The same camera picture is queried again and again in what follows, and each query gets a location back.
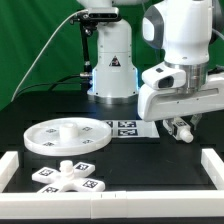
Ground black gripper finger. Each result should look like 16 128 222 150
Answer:
163 119 177 135
190 114 202 130

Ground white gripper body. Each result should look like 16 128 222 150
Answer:
138 73 224 122

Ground white round table top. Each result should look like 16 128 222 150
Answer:
23 117 112 156

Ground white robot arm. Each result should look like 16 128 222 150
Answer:
77 0 224 122

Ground white marker tag plate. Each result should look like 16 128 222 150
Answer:
106 120 159 138

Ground white U-shaped obstacle fence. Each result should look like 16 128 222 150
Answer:
0 149 224 219

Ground white cross-shaped table base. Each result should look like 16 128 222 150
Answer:
32 160 105 193

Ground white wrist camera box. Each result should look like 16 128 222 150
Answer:
142 62 186 90

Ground black cable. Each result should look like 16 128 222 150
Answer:
13 74 93 100

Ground white camera cable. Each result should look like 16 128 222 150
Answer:
10 9 89 102

